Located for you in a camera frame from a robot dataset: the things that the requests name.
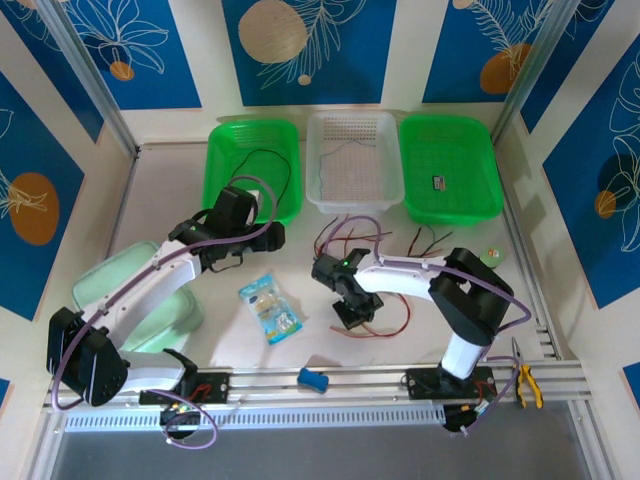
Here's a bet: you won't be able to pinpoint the yellow handled pliers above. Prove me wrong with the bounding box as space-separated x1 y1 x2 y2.
510 337 545 410

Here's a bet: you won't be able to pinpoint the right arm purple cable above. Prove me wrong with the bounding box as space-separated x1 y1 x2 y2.
322 215 532 436

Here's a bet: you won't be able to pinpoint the aluminium corner post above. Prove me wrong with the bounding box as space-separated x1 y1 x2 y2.
489 0 581 146
34 0 142 159

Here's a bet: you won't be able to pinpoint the aluminium frame rail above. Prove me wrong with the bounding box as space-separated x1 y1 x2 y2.
42 359 594 416

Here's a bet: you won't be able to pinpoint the white slotted cable duct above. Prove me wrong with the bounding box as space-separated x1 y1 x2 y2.
63 405 447 434

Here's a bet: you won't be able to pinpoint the blue snack packet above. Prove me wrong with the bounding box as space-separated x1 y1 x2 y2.
237 272 305 347

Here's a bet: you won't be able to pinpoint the blue sponge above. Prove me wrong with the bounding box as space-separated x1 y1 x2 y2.
296 367 330 395

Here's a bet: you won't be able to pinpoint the green plastic basket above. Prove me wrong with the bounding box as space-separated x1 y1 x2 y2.
398 115 504 227
201 119 304 229

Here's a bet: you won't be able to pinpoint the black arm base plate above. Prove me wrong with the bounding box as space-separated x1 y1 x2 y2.
405 367 499 401
138 370 231 405

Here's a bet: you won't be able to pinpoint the white plastic basket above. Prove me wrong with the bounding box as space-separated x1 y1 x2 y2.
304 109 406 215

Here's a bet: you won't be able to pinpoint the mint green zip pouch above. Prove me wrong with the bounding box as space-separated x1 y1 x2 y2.
72 240 206 354

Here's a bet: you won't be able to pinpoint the thin red cable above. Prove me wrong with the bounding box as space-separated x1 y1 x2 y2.
344 225 396 244
313 214 351 261
328 292 417 340

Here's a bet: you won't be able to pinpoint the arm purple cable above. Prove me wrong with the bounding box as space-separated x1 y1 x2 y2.
49 174 279 450
322 215 532 436

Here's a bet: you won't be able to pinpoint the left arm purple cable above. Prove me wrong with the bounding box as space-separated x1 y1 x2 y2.
49 174 279 450

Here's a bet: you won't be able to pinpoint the small green bottle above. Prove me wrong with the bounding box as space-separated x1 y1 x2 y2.
478 246 503 271

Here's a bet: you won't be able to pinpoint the thin black cable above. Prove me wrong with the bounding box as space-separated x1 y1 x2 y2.
228 148 293 204
313 219 381 261
409 232 455 257

